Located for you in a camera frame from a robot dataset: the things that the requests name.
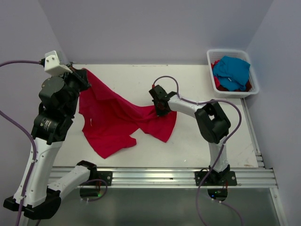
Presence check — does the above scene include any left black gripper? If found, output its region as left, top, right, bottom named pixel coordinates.
left=55, top=64, right=91, bottom=116

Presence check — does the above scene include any crimson red t shirt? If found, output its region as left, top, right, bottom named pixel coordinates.
left=79, top=71, right=177, bottom=159

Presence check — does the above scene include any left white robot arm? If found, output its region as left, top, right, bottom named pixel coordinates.
left=3, top=69, right=98, bottom=220

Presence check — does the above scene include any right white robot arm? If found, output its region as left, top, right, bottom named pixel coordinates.
left=149, top=85, right=231, bottom=185

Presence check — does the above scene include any bright red t shirt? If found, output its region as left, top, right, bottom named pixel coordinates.
left=211, top=60, right=221, bottom=89

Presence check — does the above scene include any white plastic basket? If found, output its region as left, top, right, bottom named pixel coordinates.
left=207, top=49, right=259, bottom=98

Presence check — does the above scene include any blue t shirt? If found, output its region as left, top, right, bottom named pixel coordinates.
left=215, top=56, right=250, bottom=92

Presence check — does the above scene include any dark red t shirt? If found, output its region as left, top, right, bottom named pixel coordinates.
left=214, top=81, right=252, bottom=92

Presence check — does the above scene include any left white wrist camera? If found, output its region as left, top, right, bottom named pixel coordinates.
left=44, top=50, right=72, bottom=77

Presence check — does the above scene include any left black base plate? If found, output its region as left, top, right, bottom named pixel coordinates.
left=94, top=170, right=113, bottom=186

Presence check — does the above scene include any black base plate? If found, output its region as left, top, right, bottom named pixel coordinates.
left=94, top=170, right=113, bottom=186
left=194, top=170, right=238, bottom=186

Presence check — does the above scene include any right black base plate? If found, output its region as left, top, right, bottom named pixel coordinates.
left=194, top=170, right=238, bottom=186

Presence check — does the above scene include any aluminium mounting rail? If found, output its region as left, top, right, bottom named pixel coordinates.
left=48, top=166, right=279, bottom=189

